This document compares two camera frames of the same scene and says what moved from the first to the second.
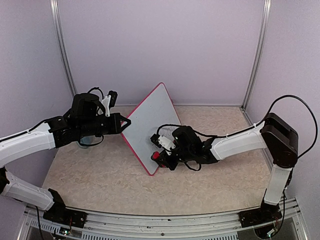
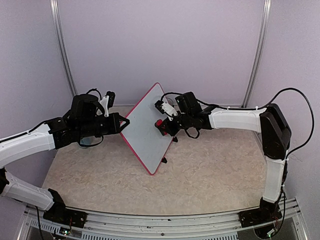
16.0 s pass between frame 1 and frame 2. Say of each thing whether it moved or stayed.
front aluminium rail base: stayed
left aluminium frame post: stayed
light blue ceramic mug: stayed
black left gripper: stayed
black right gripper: moved
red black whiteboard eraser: moved
